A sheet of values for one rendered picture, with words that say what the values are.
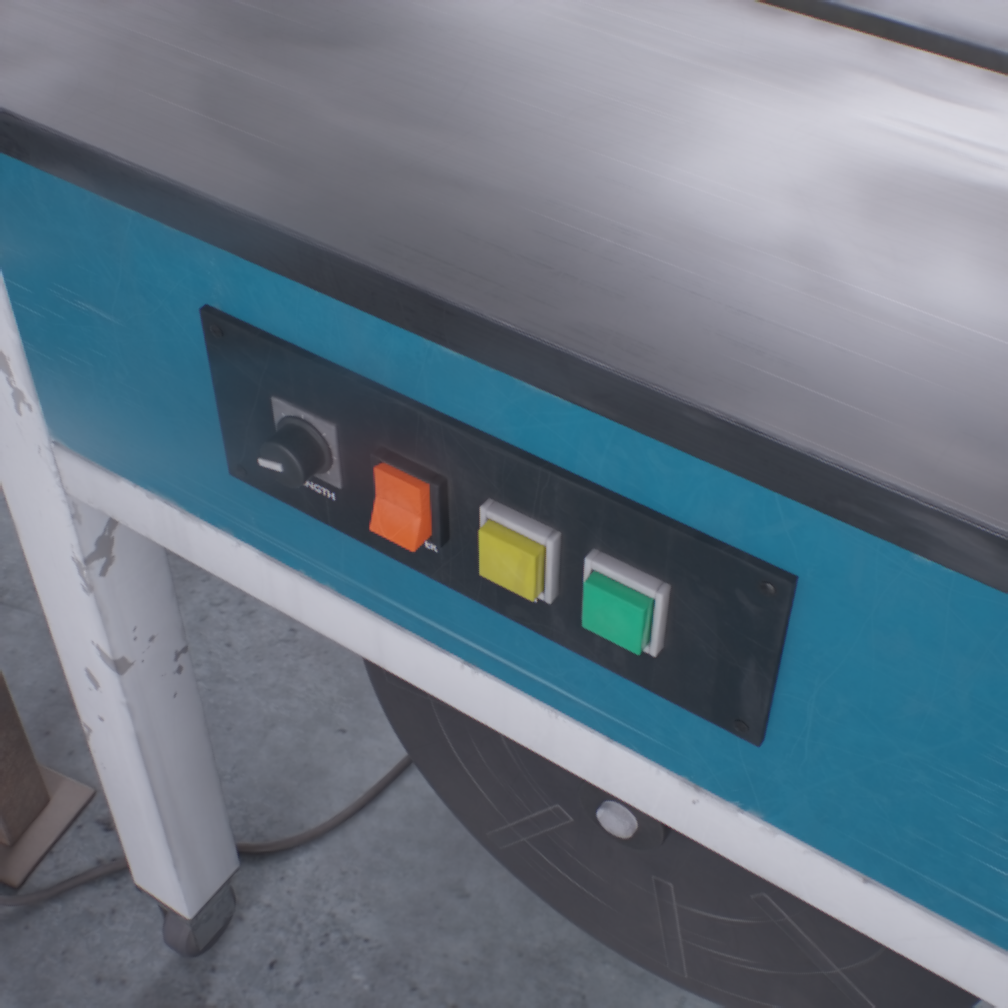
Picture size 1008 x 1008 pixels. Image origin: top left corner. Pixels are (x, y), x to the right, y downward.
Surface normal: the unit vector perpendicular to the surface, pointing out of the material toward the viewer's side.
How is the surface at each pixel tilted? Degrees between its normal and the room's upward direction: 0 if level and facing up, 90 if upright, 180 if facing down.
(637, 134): 0
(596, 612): 90
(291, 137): 0
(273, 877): 0
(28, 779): 90
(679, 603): 90
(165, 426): 90
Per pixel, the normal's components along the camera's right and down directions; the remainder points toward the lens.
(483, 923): 0.00, -0.70
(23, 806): 0.89, 0.32
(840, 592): -0.56, 0.59
